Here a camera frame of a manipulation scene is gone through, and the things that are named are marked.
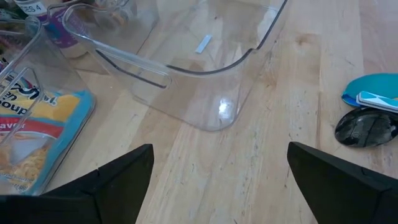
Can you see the blue-edged ramen packet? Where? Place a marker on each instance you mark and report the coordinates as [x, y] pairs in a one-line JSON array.
[[37, 130]]

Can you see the teal spoon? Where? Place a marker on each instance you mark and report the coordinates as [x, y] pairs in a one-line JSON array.
[[373, 84]]

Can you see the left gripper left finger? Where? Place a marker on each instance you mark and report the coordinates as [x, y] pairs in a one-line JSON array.
[[124, 186]]

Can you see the small black-lid spice jar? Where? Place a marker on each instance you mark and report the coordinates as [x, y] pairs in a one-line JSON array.
[[59, 37]]

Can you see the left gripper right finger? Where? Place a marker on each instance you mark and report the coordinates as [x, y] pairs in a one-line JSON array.
[[342, 199]]

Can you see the clear plastic bin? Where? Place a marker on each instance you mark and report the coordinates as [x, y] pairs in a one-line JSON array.
[[34, 49], [93, 18], [202, 93]]

